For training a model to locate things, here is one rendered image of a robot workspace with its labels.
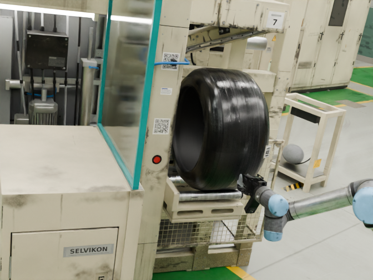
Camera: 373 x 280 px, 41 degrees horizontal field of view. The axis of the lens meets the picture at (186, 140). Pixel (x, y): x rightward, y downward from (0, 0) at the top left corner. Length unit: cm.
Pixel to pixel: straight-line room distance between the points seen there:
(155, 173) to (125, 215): 78
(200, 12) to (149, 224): 103
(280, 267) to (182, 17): 213
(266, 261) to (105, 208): 234
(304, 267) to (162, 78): 208
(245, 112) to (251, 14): 58
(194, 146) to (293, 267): 144
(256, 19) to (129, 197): 134
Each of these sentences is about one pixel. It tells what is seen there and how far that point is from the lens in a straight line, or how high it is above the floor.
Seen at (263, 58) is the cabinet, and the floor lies 82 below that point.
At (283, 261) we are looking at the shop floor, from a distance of 376.
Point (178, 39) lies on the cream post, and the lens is 212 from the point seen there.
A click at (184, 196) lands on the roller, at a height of 91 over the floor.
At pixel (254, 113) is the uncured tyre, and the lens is 218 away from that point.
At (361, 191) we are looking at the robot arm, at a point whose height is 125.
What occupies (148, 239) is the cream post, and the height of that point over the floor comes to 64.
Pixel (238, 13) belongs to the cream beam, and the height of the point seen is 171.
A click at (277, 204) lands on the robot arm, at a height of 110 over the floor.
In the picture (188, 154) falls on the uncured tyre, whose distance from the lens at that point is 261.
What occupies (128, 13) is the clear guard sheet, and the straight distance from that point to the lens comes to 161.
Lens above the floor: 193
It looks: 20 degrees down
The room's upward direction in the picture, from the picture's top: 9 degrees clockwise
